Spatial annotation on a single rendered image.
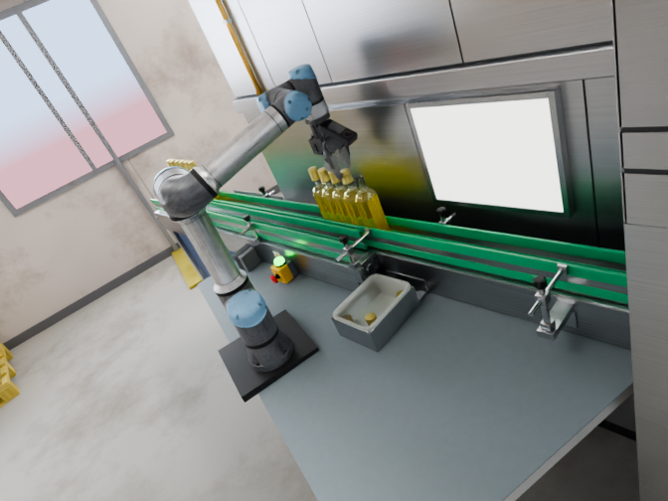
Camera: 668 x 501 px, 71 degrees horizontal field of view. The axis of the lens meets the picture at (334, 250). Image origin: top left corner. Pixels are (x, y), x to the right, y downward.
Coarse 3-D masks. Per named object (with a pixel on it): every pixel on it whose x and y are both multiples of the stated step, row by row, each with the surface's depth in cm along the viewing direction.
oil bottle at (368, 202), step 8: (360, 192) 151; (368, 192) 150; (360, 200) 151; (368, 200) 150; (376, 200) 153; (360, 208) 154; (368, 208) 151; (376, 208) 153; (368, 216) 154; (376, 216) 154; (384, 216) 156; (368, 224) 157; (376, 224) 154; (384, 224) 157
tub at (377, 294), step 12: (372, 276) 155; (384, 276) 152; (360, 288) 153; (372, 288) 156; (384, 288) 156; (396, 288) 151; (408, 288) 143; (348, 300) 150; (360, 300) 153; (372, 300) 156; (384, 300) 154; (396, 300) 141; (336, 312) 147; (348, 312) 150; (360, 312) 153; (372, 312) 151; (384, 312) 138; (348, 324) 141; (360, 324) 149; (372, 324) 136
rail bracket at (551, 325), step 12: (564, 264) 109; (540, 276) 102; (540, 288) 102; (552, 288) 106; (540, 300) 103; (528, 312) 102; (552, 312) 113; (564, 312) 111; (540, 324) 109; (552, 324) 107; (564, 324) 110; (576, 324) 115; (540, 336) 110; (552, 336) 107
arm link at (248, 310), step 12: (240, 300) 142; (252, 300) 141; (264, 300) 143; (228, 312) 140; (240, 312) 138; (252, 312) 138; (264, 312) 141; (240, 324) 139; (252, 324) 139; (264, 324) 141; (252, 336) 141; (264, 336) 142
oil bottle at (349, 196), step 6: (348, 192) 155; (354, 192) 154; (348, 198) 156; (354, 198) 154; (348, 204) 158; (354, 204) 155; (354, 210) 158; (354, 216) 160; (360, 216) 157; (354, 222) 162; (360, 222) 159
